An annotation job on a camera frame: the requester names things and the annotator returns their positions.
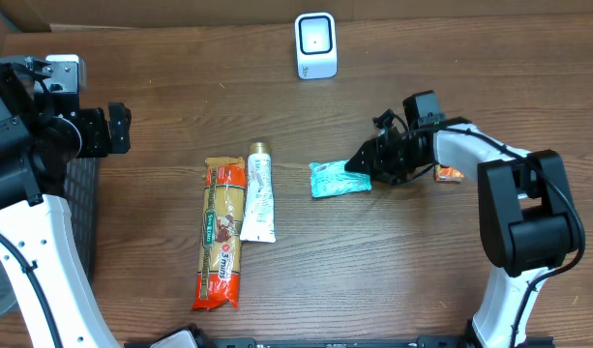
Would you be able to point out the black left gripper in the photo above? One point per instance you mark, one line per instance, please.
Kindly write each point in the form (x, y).
(108, 130)

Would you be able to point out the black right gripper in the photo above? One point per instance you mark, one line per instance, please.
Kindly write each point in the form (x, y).
(375, 158)

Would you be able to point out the green wet wipes packet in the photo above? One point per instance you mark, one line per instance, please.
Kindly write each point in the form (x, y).
(331, 179)

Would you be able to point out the orange spaghetti packet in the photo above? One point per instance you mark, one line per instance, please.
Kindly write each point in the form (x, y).
(219, 265)

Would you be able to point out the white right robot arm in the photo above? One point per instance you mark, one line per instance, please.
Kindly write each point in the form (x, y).
(529, 228)

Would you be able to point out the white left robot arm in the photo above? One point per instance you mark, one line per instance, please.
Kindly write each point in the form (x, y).
(37, 250)

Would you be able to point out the grey mesh plastic basket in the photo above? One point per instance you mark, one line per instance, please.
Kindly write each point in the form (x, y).
(81, 194)

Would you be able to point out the white tube with gold cap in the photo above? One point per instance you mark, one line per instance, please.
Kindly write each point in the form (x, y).
(259, 216)

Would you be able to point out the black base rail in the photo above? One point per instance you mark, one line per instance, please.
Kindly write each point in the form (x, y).
(196, 337)

